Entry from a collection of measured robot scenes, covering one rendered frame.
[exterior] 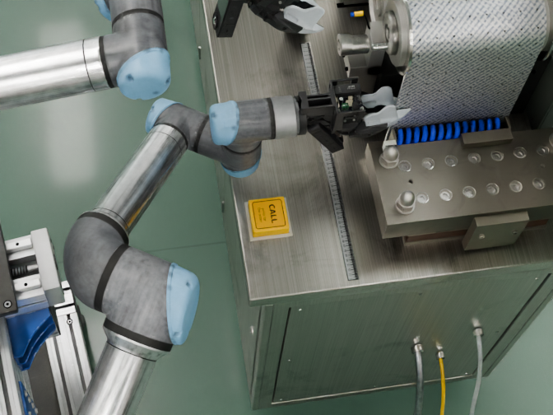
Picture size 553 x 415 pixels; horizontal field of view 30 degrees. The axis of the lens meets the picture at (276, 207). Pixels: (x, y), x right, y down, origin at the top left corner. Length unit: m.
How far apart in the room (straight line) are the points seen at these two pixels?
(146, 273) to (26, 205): 1.45
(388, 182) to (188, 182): 1.22
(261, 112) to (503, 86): 0.44
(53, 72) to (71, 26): 1.88
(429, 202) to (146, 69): 0.68
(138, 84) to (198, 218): 1.56
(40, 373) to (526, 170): 1.30
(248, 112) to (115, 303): 0.42
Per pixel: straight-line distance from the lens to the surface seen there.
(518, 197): 1.95
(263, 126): 1.81
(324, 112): 1.83
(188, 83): 3.21
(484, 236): 1.95
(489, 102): 1.96
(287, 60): 2.18
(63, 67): 1.47
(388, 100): 1.91
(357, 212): 2.01
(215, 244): 2.95
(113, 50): 1.46
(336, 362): 2.41
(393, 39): 1.77
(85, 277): 1.64
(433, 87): 1.87
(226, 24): 1.63
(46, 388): 2.62
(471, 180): 1.94
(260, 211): 1.97
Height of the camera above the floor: 2.70
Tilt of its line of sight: 64 degrees down
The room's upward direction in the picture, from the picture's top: 7 degrees clockwise
